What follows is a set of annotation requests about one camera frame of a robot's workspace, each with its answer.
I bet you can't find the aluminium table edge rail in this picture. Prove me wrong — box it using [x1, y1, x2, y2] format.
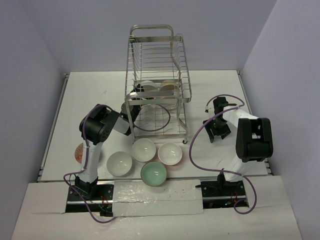
[35, 73, 70, 183]

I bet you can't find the white bowl pink rim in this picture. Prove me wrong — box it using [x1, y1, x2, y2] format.
[157, 142, 183, 166]

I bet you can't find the steel two-tier dish rack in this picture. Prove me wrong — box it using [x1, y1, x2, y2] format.
[124, 24, 192, 144]

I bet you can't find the pale green bowl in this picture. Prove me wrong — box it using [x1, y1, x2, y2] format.
[140, 162, 167, 187]

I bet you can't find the white bowl beige outside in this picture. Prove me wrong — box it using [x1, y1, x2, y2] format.
[159, 79, 180, 92]

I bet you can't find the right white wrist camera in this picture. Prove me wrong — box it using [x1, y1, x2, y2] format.
[204, 104, 215, 118]

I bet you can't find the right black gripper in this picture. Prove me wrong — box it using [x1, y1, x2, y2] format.
[204, 117, 232, 143]

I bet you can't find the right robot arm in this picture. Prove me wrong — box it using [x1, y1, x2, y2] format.
[205, 94, 274, 196]

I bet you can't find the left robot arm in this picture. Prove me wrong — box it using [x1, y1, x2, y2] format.
[74, 103, 142, 200]

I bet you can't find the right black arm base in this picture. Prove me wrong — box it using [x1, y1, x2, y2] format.
[195, 173, 249, 209]

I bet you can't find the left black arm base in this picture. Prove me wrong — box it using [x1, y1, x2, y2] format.
[65, 184, 114, 217]

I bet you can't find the red patterned bowl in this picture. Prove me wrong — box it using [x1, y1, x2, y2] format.
[74, 143, 86, 164]

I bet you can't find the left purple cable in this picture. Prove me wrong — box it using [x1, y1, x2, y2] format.
[63, 103, 172, 224]

